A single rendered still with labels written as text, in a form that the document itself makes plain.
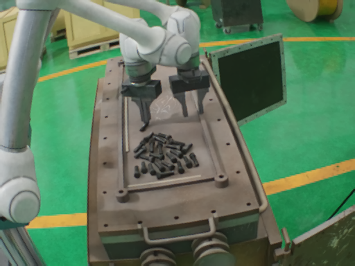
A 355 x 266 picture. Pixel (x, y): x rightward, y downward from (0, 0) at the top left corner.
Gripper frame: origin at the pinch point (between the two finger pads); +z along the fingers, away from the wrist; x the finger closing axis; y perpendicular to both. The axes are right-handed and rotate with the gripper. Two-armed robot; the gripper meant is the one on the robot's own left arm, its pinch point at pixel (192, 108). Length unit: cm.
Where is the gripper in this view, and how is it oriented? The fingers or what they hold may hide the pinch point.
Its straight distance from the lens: 158.3
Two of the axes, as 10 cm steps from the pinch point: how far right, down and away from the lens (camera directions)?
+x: -9.7, 2.0, -1.2
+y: -2.1, -5.1, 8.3
